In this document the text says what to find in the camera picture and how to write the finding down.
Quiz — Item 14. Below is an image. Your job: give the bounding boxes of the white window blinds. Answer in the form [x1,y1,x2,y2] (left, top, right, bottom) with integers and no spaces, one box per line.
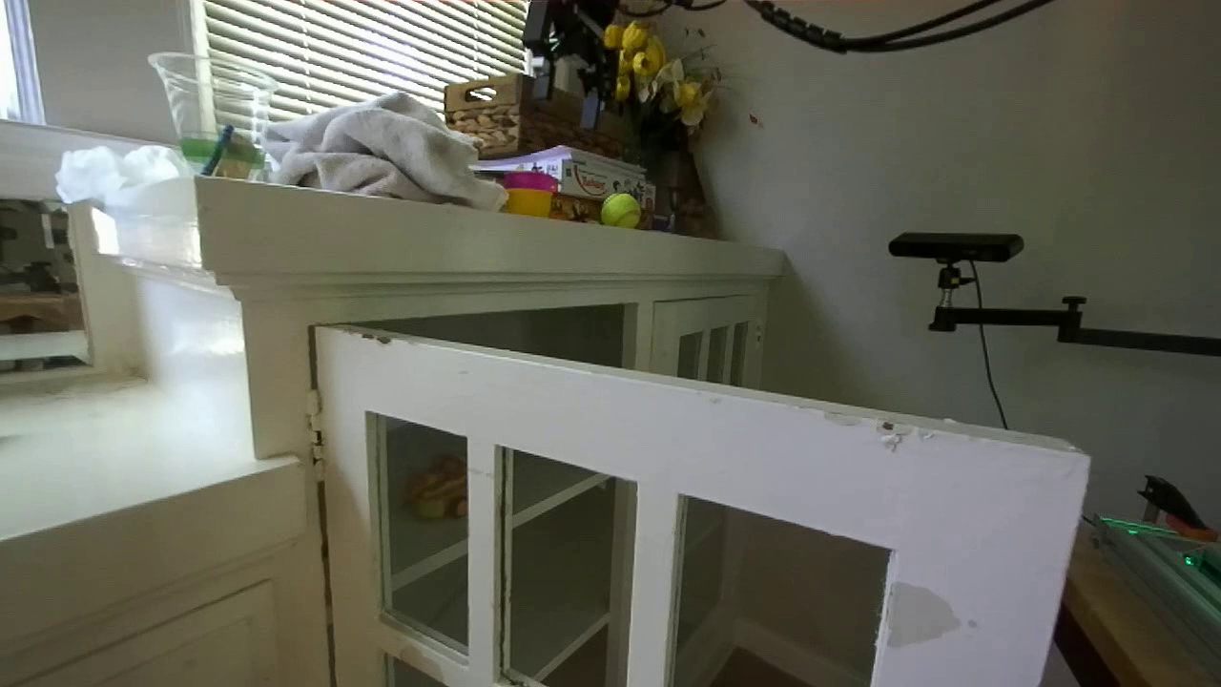
[201,0,535,132]

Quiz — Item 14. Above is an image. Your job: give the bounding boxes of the white crumpled plastic bag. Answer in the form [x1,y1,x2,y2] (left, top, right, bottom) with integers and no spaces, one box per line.
[53,141,195,216]

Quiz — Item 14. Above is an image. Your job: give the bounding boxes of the colourful book stack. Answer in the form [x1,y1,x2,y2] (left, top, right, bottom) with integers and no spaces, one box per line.
[468,141,661,216]

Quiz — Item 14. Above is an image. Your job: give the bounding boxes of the clear plastic cup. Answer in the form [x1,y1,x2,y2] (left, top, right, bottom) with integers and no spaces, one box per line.
[144,50,279,184]

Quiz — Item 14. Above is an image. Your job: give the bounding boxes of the black stereo camera bar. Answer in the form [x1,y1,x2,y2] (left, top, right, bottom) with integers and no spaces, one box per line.
[886,230,1027,268]

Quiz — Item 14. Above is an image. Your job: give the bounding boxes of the black clamp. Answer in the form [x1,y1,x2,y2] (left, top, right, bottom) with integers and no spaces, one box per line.
[1139,473,1216,539]

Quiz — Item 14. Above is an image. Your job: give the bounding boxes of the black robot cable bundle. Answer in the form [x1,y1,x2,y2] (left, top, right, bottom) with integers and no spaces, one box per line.
[742,0,1061,57]

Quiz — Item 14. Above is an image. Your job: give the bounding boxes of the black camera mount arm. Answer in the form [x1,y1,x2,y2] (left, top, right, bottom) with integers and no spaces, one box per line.
[926,261,1221,358]

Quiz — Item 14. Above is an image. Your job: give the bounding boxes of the yellow flowers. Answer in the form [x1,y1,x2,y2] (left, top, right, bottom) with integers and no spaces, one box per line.
[598,17,719,134]

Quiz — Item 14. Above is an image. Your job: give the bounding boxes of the pink bowl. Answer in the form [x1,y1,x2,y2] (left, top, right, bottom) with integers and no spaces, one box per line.
[498,170,564,200]

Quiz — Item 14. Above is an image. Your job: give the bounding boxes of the black speckled vase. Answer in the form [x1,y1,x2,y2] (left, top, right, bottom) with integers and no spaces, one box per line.
[640,127,719,242]

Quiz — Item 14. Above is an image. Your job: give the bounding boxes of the grey crumpled towel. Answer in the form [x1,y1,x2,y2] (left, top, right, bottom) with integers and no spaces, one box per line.
[259,88,512,216]

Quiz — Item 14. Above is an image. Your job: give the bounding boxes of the yellow bowl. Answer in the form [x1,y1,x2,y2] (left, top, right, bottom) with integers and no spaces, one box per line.
[499,184,561,222]

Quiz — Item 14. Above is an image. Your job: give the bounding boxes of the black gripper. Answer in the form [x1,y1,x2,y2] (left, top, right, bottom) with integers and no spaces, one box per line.
[524,0,605,101]

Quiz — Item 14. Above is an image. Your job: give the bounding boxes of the black camera cable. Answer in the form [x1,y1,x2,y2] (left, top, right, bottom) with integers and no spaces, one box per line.
[968,261,1014,433]

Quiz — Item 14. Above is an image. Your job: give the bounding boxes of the white glass-front cabinet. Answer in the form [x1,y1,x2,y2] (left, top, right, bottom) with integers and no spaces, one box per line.
[190,171,789,687]

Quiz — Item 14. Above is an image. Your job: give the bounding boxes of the orange yellow toy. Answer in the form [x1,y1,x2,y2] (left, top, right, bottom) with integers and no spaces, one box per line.
[410,456,468,523]

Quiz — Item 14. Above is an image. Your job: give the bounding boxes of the white low dresser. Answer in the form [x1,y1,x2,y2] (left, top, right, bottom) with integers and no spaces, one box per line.
[0,120,320,687]

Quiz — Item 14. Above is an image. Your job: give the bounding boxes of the white paned cabinet door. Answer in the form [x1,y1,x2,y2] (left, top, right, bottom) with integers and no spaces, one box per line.
[309,324,1097,687]

